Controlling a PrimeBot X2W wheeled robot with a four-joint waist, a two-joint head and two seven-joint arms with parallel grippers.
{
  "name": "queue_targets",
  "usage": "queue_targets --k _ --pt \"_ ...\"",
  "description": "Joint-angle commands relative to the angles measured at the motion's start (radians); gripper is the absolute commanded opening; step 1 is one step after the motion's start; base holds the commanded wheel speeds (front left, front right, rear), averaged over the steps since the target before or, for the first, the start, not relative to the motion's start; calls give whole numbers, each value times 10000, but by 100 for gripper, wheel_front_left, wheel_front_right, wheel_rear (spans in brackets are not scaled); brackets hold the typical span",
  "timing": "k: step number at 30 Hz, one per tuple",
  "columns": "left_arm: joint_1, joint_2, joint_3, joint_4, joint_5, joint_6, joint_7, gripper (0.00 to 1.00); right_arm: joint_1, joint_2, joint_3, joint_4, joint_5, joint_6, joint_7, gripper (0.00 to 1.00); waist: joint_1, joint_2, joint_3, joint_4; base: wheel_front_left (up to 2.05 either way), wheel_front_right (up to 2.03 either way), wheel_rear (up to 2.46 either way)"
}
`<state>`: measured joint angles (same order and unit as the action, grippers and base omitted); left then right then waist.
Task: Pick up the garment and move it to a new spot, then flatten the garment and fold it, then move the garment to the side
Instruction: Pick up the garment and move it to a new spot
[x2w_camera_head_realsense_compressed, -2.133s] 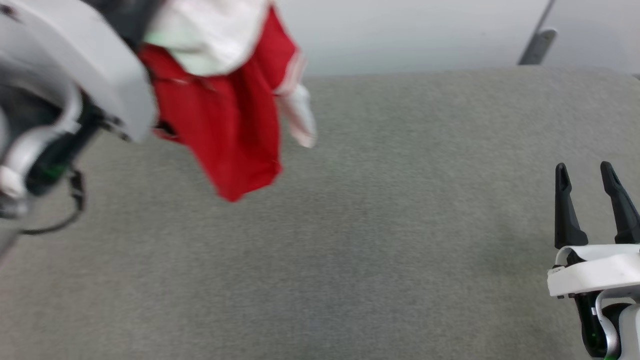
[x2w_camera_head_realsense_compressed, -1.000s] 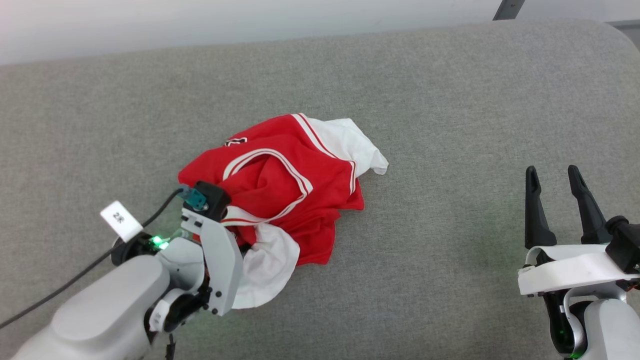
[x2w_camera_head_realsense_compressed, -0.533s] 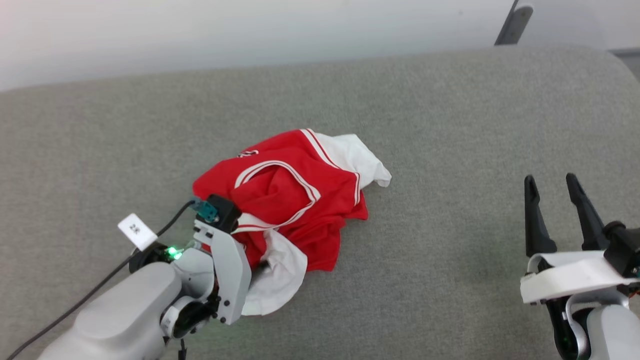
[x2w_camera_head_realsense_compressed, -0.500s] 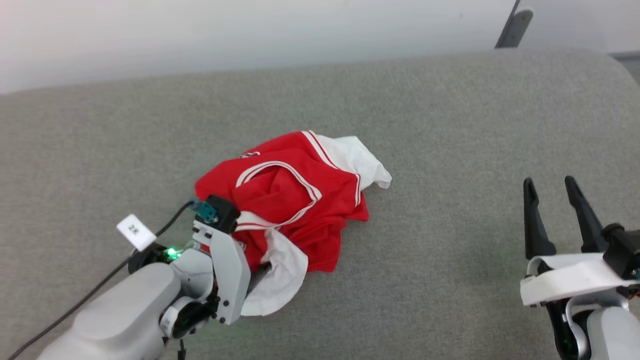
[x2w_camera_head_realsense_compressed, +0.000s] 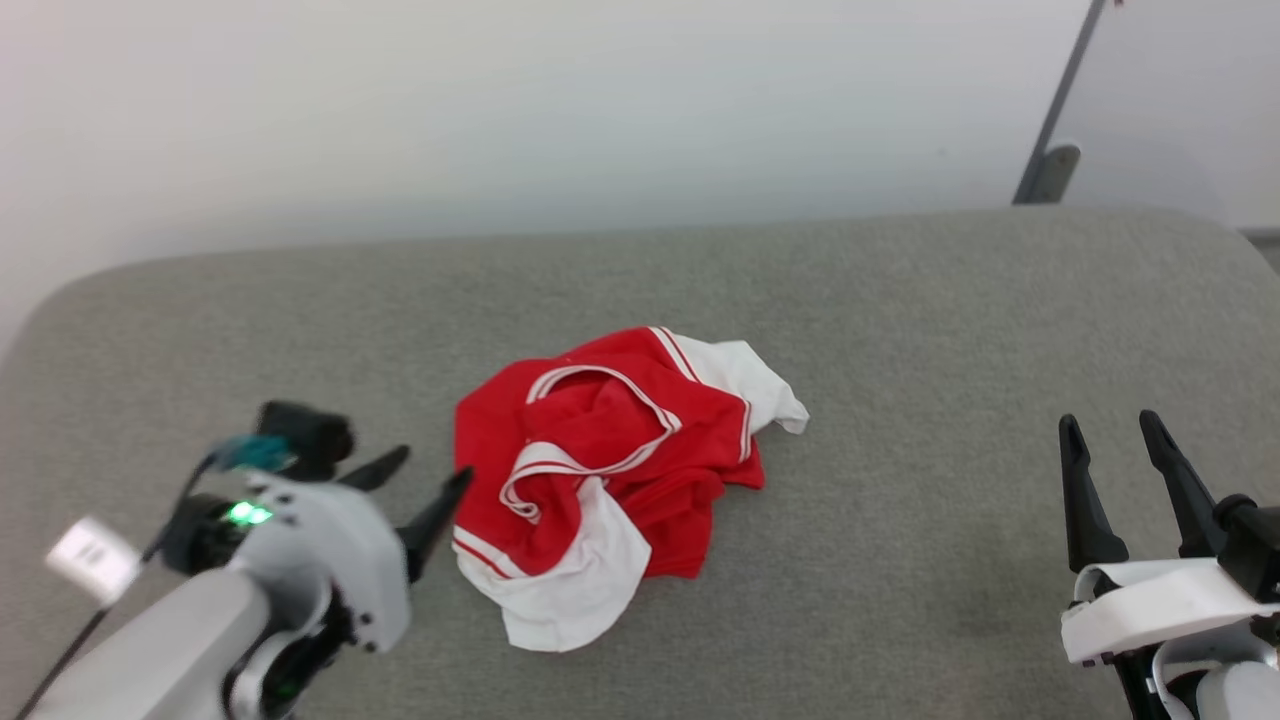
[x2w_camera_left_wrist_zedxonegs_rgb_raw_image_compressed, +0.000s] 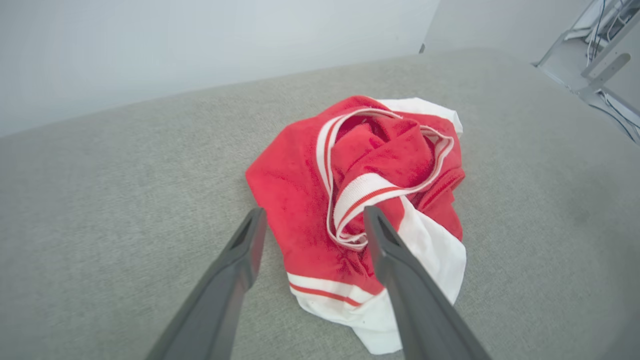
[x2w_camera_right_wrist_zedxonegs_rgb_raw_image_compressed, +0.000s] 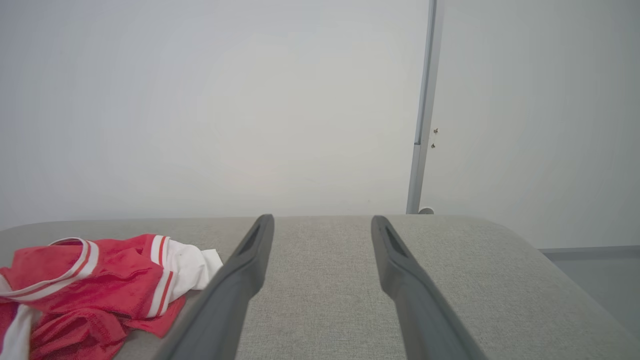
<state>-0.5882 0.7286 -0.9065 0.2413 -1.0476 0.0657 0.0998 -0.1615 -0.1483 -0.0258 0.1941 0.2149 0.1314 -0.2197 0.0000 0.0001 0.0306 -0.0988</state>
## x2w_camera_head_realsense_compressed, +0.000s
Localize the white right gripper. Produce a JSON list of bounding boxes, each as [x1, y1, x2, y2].
[[1057, 409, 1280, 667]]

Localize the grey metal pole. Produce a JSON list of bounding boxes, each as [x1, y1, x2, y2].
[[1011, 0, 1113, 207]]

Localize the white cable label tag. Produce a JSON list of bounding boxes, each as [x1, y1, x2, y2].
[[45, 516, 142, 607]]

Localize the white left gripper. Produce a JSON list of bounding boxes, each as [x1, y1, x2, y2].
[[230, 445, 475, 653]]

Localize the red and white basketball jersey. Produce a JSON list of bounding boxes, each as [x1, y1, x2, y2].
[[452, 326, 810, 653]]

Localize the teal left camera connector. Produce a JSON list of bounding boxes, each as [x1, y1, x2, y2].
[[211, 435, 297, 472]]

